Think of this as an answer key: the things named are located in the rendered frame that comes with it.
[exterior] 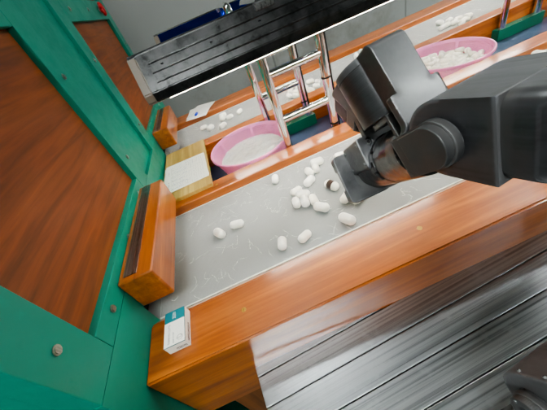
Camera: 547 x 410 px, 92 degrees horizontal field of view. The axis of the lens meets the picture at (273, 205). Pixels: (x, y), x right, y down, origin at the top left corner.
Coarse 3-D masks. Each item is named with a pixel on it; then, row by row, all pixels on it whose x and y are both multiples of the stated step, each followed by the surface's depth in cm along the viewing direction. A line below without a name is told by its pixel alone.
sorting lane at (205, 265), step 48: (336, 144) 74; (240, 192) 72; (288, 192) 65; (336, 192) 60; (384, 192) 55; (432, 192) 51; (192, 240) 63; (240, 240) 58; (288, 240) 54; (192, 288) 52
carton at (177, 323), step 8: (176, 312) 44; (184, 312) 43; (168, 320) 43; (176, 320) 43; (184, 320) 42; (168, 328) 42; (176, 328) 42; (184, 328) 41; (168, 336) 41; (176, 336) 40; (184, 336) 40; (168, 344) 40; (176, 344) 40; (184, 344) 40; (168, 352) 40
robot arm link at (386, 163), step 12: (384, 120) 24; (396, 120) 24; (396, 132) 24; (384, 144) 26; (384, 156) 26; (396, 156) 24; (384, 168) 27; (396, 168) 25; (396, 180) 28; (408, 180) 27
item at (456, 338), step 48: (528, 240) 46; (432, 288) 45; (480, 288) 43; (528, 288) 41; (336, 336) 44; (384, 336) 42; (432, 336) 40; (480, 336) 38; (528, 336) 36; (288, 384) 41; (336, 384) 39; (384, 384) 38; (432, 384) 36; (480, 384) 34
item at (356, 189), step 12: (336, 156) 34; (372, 156) 30; (336, 168) 34; (348, 168) 34; (372, 168) 30; (348, 180) 34; (360, 180) 34; (372, 180) 32; (384, 180) 29; (348, 192) 34; (360, 192) 34; (372, 192) 34
